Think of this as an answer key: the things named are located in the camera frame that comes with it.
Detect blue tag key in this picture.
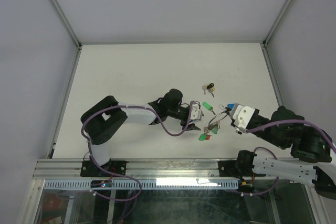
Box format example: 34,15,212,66
227,103,235,110

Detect silver keyring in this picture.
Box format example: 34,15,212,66
203,104,232,134

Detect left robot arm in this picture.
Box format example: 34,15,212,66
80,89,204,176

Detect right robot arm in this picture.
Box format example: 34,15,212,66
226,103,335,199

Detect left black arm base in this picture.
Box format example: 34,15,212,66
80,159,128,177

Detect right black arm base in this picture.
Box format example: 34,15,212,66
217,160,266,178

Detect yellow black tag key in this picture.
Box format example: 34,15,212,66
202,83,215,97

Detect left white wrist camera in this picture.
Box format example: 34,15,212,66
190,101,203,121

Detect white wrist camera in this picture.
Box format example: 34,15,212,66
190,101,203,121
229,103,256,134

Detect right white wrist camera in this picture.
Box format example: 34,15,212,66
229,103,256,134

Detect grey slotted cable duct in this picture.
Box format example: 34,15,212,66
45,178,239,190

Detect aluminium mounting rail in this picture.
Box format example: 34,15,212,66
33,158,235,179

